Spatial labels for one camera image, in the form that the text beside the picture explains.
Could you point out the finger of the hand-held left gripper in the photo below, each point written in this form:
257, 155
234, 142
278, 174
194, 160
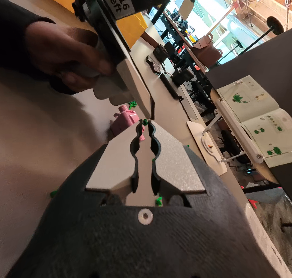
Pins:
114, 88
134, 84

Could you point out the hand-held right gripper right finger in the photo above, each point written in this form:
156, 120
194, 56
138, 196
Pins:
178, 168

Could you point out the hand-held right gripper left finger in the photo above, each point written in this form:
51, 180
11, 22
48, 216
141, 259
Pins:
111, 166

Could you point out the person's left forearm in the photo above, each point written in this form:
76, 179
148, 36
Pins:
13, 31

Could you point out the person's left hand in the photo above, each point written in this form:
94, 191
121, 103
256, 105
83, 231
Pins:
57, 47

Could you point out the green toy flower stem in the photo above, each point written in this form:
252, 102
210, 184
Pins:
132, 104

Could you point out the flat black device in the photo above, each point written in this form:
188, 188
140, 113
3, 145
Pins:
154, 64

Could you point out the yellow storage bin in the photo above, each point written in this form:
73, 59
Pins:
132, 29

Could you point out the pink toy watering can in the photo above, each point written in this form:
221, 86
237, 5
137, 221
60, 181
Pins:
125, 120

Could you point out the long black bar device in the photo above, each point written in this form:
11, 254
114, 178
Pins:
170, 86

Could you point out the black box device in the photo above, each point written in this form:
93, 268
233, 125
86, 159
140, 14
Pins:
160, 53

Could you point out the white book stand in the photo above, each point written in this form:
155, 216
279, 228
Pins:
196, 129

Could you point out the black dock device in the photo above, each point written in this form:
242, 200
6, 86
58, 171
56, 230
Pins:
182, 77

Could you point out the instruction booklet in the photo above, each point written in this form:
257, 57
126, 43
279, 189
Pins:
257, 104

